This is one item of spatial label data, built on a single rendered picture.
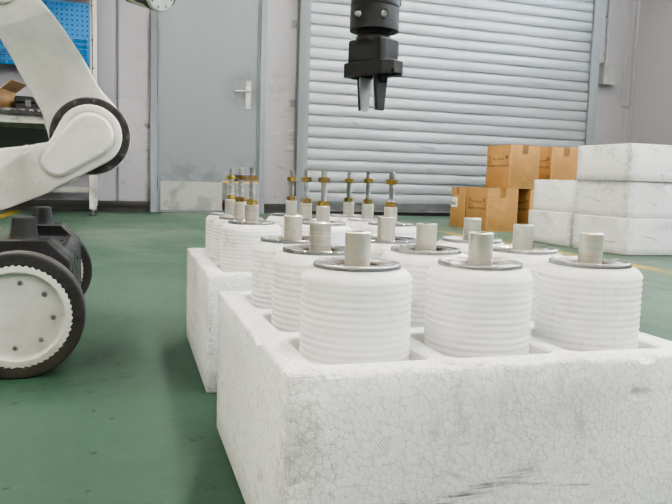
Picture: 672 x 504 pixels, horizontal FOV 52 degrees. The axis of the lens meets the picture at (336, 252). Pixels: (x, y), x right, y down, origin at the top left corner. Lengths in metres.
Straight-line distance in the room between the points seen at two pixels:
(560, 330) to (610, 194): 3.07
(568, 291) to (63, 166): 0.95
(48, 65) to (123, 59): 4.89
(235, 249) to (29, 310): 0.34
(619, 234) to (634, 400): 3.02
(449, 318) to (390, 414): 0.11
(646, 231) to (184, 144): 3.97
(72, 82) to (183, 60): 4.93
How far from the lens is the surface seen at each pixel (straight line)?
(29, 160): 1.36
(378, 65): 1.26
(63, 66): 1.40
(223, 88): 6.32
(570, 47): 7.74
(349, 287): 0.55
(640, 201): 3.69
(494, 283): 0.60
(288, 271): 0.67
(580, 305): 0.67
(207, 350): 1.06
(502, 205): 4.89
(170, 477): 0.80
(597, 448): 0.66
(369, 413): 0.54
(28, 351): 1.20
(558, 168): 5.16
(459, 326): 0.61
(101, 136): 1.34
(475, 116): 7.07
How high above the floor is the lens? 0.32
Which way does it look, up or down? 6 degrees down
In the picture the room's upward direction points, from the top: 2 degrees clockwise
